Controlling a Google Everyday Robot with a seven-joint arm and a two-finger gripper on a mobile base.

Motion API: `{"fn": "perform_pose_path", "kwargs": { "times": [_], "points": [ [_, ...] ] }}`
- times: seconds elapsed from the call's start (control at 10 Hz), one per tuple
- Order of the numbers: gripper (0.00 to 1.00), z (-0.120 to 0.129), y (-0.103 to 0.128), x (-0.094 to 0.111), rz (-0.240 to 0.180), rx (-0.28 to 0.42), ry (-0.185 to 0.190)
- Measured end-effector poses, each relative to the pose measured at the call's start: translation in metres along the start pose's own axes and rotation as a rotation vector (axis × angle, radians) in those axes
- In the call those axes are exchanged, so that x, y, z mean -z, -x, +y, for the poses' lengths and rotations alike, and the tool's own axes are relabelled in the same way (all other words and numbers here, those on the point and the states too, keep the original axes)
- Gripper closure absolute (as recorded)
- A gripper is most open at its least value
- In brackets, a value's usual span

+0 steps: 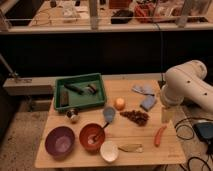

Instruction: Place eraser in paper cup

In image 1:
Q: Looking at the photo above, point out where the black bag on shelf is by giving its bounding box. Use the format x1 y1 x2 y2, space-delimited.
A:
111 9 133 24

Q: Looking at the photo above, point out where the dark brown eraser block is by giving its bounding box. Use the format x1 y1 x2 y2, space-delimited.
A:
60 91 69 107

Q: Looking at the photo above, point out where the orange ball fruit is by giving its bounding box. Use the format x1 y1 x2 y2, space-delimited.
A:
114 98 125 110

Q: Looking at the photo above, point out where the red bowl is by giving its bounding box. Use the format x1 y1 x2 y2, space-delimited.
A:
79 123 105 153

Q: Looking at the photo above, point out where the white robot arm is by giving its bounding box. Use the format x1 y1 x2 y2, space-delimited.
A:
160 60 213 123

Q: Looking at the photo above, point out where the blue spoon scoop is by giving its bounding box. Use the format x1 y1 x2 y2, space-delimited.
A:
103 106 116 128

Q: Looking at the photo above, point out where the green plastic tray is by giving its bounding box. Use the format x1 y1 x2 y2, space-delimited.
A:
54 73 107 112

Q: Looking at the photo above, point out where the brown raisin pile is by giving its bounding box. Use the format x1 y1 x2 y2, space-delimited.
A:
120 110 149 126

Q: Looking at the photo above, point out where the black marker pen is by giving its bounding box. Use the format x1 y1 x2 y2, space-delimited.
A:
64 84 84 95

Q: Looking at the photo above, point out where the purple bowl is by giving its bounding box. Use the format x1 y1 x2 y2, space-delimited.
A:
45 126 75 158

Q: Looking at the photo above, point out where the black floor cable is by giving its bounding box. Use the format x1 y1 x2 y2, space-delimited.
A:
174 116 213 171

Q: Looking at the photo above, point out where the red object on shelf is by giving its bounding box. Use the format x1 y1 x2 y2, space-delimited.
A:
134 3 154 23

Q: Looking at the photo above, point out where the light blue cloth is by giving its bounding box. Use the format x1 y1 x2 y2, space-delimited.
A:
132 85 154 96

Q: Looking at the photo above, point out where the black power adapter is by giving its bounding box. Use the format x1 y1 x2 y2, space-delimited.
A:
193 122 213 141

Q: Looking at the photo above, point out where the orange toy carrot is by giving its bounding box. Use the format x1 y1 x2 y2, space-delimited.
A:
154 125 167 147

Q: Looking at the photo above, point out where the beige leaf shaped object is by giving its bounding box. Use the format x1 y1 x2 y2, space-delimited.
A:
118 144 143 153

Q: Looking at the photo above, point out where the small brush in tray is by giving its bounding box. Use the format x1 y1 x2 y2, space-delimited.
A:
85 84 97 94

